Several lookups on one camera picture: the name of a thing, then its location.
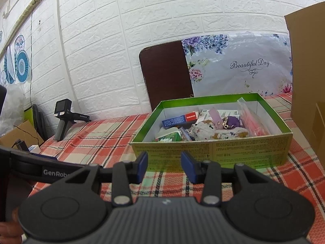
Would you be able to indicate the green cardboard box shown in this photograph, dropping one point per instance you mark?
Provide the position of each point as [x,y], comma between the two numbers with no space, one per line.
[215,152]

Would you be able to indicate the person's left hand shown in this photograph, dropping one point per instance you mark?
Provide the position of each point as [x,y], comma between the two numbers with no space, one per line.
[10,233]

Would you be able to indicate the floral cloth pouch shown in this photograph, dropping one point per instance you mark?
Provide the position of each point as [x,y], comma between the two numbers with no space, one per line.
[208,132]

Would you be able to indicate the wall trim strip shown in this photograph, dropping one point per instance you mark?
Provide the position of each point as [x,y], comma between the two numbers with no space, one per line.
[22,7]

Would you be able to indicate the dark brown board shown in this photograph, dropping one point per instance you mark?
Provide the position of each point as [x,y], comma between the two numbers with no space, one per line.
[165,76]

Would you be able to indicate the green packet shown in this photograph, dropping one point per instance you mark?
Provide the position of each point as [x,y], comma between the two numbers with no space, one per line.
[167,136]

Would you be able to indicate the clear plastic bag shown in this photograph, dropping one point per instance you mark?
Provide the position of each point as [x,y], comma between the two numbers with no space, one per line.
[12,106]

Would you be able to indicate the red and blue carton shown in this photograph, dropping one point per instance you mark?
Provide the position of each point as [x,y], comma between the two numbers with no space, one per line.
[177,120]

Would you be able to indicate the floral plastic bag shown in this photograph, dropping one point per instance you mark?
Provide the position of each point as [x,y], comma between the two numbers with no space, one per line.
[241,66]

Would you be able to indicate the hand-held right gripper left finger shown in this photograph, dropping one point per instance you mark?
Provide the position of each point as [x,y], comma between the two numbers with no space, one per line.
[142,166]

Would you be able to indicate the large brown cardboard box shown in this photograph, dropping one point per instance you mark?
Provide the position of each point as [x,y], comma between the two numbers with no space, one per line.
[309,81]

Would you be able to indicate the blue fan wall decoration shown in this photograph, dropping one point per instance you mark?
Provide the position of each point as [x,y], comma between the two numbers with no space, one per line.
[22,66]

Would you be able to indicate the spare hand-held gripper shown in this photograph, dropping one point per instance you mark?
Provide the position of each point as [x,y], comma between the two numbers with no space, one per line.
[62,122]

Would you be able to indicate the small open cardboard box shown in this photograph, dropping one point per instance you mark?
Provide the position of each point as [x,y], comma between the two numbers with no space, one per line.
[20,132]

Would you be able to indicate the white printed carton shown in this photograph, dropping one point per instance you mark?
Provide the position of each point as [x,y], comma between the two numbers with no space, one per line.
[229,113]

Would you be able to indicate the pink sticks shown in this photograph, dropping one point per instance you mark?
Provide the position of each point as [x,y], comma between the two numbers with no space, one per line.
[254,122]

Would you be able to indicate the small blue and white box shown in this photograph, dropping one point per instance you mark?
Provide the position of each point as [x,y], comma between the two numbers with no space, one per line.
[34,149]

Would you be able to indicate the blue picture card pack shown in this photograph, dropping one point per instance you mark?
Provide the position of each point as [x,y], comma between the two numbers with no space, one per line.
[185,133]

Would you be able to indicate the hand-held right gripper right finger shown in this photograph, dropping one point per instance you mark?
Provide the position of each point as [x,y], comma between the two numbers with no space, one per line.
[189,166]

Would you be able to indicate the small round fan wall decoration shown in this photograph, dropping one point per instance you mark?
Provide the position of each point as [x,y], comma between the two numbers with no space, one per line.
[19,41]

